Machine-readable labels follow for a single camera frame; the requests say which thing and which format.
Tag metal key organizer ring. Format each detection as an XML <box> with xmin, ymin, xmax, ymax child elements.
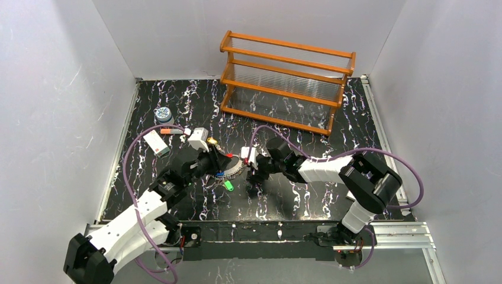
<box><xmin>211</xmin><ymin>153</ymin><xmax>250</xmax><ymax>181</ymax></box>

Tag green tag key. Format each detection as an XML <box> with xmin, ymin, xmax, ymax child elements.
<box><xmin>223</xmin><ymin>180</ymin><xmax>234</xmax><ymax>192</ymax></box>

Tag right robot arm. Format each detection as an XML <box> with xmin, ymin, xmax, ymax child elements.
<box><xmin>240</xmin><ymin>137</ymin><xmax>403</xmax><ymax>236</ymax></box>

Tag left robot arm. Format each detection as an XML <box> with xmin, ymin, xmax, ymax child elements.
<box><xmin>63</xmin><ymin>147</ymin><xmax>234</xmax><ymax>283</ymax></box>

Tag yellow tag key left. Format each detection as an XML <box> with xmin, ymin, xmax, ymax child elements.
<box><xmin>207</xmin><ymin>137</ymin><xmax>225</xmax><ymax>154</ymax></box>

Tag white card box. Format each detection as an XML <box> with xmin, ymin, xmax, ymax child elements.
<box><xmin>143</xmin><ymin>130</ymin><xmax>170</xmax><ymax>157</ymax></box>

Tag orange grey marker pen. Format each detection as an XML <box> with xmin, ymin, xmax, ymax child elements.
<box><xmin>160</xmin><ymin>128</ymin><xmax>184</xmax><ymax>135</ymax></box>

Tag blue white round jar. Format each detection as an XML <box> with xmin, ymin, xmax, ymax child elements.
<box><xmin>155</xmin><ymin>106</ymin><xmax>173</xmax><ymax>124</ymax></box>

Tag orange wooden shelf rack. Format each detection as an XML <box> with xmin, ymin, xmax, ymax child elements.
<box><xmin>219</xmin><ymin>30</ymin><xmax>356</xmax><ymax>135</ymax></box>

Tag small white box right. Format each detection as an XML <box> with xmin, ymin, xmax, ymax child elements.
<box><xmin>346</xmin><ymin>191</ymin><xmax>356</xmax><ymax>201</ymax></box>

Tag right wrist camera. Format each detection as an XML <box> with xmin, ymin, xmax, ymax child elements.
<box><xmin>240</xmin><ymin>147</ymin><xmax>258</xmax><ymax>170</ymax></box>

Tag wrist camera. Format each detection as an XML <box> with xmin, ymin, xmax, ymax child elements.
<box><xmin>240</xmin><ymin>147</ymin><xmax>258</xmax><ymax>170</ymax></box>
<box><xmin>187</xmin><ymin>127</ymin><xmax>209</xmax><ymax>152</ymax></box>

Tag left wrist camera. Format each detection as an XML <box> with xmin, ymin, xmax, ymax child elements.
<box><xmin>187</xmin><ymin>127</ymin><xmax>209</xmax><ymax>152</ymax></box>

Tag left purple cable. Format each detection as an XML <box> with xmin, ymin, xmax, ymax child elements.
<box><xmin>122</xmin><ymin>124</ymin><xmax>193</xmax><ymax>284</ymax></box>

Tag purple cable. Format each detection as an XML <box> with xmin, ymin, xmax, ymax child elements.
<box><xmin>122</xmin><ymin>124</ymin><xmax>193</xmax><ymax>284</ymax></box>
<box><xmin>249</xmin><ymin>125</ymin><xmax>424</xmax><ymax>271</ymax></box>

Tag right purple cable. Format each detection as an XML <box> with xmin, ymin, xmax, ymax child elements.
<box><xmin>249</xmin><ymin>125</ymin><xmax>424</xmax><ymax>271</ymax></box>

